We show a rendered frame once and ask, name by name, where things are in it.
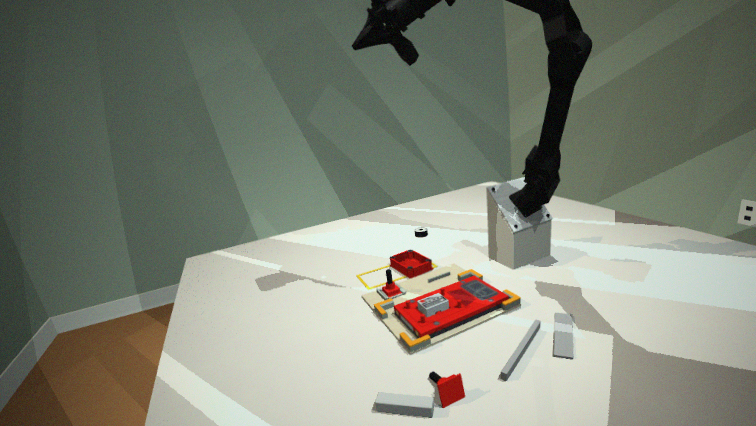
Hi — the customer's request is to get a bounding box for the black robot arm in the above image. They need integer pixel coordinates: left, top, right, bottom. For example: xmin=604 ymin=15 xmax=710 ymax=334
xmin=506 ymin=0 xmax=592 ymax=218

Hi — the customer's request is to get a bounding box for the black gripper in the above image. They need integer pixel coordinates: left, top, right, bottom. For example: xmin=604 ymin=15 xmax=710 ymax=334
xmin=352 ymin=0 xmax=426 ymax=66

